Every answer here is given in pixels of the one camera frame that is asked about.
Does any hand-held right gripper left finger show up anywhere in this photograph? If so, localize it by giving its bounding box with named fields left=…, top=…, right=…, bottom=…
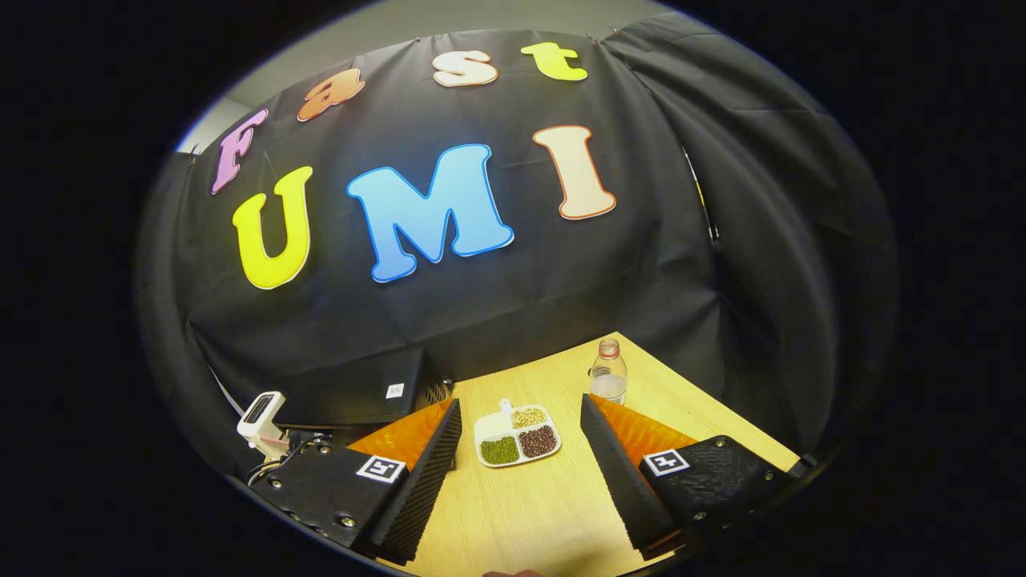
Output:
left=248, top=398, right=464, bottom=563

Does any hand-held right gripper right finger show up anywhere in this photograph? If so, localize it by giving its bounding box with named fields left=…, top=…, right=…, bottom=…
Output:
left=580, top=393, right=802, bottom=562

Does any black electric oven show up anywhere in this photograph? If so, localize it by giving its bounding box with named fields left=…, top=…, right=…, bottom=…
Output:
left=277, top=346, right=458, bottom=470

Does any pile of green mung beans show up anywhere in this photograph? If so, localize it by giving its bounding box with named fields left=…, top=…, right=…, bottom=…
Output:
left=479, top=436, right=520, bottom=466

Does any pile of dark red beans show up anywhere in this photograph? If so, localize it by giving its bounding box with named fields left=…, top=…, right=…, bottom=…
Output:
left=519, top=425, right=559, bottom=458

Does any white divided tray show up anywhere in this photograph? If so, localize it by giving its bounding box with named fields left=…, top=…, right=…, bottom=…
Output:
left=473, top=398, right=562, bottom=468

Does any clear water bottle red label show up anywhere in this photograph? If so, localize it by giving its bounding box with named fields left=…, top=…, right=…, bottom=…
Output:
left=589, top=337, right=628, bottom=406

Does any white toaster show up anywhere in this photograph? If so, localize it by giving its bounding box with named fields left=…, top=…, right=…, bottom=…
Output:
left=236, top=391, right=289, bottom=462

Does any black backdrop cloth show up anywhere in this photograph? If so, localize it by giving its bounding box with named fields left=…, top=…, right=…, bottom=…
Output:
left=136, top=12, right=899, bottom=482

